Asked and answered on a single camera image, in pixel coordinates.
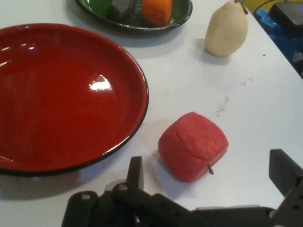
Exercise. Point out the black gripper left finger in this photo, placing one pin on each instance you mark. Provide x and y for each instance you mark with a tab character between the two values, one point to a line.
132	203

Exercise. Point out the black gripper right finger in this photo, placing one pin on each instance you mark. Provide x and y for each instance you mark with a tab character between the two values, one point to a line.
287	175

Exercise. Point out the orange foam toy block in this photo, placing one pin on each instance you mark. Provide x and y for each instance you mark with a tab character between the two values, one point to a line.
157	10

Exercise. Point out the red toy apple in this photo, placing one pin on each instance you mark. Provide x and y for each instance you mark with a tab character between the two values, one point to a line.
191	146

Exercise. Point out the red enamel plate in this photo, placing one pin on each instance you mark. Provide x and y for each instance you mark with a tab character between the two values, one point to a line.
68	99

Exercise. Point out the blue toy brick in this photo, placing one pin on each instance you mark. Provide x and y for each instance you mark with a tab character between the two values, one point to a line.
281	45

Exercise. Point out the cream toy pear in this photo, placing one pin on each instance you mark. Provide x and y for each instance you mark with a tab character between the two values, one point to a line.
226	30

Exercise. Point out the black box device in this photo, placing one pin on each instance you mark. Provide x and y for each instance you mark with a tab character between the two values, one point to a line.
288	14

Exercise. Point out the purple toy eggplant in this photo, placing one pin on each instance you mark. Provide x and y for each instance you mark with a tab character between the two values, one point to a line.
122	10

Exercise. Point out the green enamel plate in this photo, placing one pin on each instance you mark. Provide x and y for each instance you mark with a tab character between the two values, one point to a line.
180	14

